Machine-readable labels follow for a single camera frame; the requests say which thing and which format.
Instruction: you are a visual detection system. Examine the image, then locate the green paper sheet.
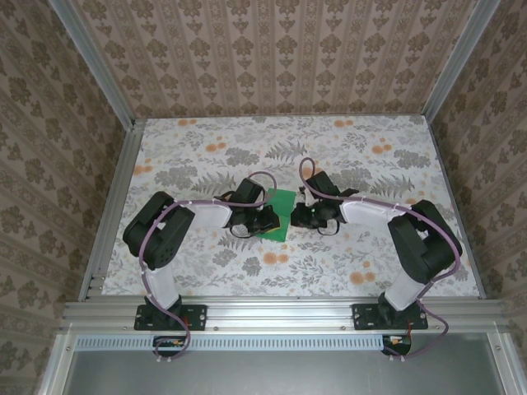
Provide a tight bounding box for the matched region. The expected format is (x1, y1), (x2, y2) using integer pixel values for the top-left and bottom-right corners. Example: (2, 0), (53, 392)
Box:
(254, 188), (296, 243)

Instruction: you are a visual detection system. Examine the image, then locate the grey metal panel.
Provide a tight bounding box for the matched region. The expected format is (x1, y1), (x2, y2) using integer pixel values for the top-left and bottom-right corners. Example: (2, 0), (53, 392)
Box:
(61, 349), (501, 395)

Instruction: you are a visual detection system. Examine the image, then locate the long aluminium mounting rail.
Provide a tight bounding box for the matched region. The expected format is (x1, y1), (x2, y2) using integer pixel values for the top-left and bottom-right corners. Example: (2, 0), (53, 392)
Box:
(59, 299), (511, 332)

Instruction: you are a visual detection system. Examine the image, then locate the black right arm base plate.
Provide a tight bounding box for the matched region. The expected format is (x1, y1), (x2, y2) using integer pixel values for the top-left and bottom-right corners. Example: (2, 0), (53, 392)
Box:
(352, 303), (429, 332)

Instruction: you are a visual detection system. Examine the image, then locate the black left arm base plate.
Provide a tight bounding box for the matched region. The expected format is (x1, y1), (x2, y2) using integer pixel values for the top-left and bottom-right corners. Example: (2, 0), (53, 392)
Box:
(133, 303), (208, 332)

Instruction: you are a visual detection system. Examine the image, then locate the slotted grey cable duct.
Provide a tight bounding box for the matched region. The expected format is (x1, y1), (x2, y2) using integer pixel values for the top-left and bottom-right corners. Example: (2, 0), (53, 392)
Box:
(76, 333), (413, 351)

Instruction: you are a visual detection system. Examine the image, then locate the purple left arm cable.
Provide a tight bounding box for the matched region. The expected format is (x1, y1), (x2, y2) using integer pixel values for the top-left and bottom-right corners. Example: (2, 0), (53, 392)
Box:
(139, 170), (277, 365)

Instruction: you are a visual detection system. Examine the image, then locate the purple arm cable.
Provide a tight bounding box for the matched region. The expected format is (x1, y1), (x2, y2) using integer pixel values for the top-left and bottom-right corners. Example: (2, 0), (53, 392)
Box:
(299, 156), (462, 365)
(139, 170), (277, 365)

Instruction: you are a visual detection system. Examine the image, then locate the aluminium table side rail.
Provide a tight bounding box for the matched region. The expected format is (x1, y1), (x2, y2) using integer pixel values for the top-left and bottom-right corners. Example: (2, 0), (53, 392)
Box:
(77, 118), (145, 301)

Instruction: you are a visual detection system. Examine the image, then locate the black connector with wires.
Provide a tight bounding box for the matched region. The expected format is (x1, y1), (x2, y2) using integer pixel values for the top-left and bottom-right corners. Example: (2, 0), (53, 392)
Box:
(380, 333), (413, 357)
(152, 335), (187, 357)

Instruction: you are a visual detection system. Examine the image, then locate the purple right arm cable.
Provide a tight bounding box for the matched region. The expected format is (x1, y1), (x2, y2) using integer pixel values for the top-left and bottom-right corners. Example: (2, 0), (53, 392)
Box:
(299, 156), (462, 365)

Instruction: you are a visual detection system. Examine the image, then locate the aluminium frame post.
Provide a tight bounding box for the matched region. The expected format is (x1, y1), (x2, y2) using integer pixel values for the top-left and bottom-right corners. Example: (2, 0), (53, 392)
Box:
(51, 0), (138, 128)
(422, 0), (501, 120)

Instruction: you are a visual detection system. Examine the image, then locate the aluminium lower frame bar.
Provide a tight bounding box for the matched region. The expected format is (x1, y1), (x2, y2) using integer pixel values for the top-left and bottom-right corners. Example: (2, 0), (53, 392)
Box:
(485, 331), (518, 395)
(36, 332), (82, 395)

